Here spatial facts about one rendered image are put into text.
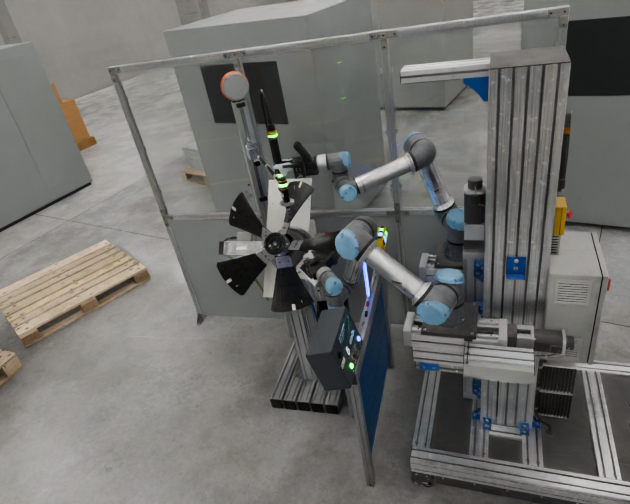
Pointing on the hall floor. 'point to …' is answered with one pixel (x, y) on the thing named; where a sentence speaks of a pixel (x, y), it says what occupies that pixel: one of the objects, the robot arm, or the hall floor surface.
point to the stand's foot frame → (303, 390)
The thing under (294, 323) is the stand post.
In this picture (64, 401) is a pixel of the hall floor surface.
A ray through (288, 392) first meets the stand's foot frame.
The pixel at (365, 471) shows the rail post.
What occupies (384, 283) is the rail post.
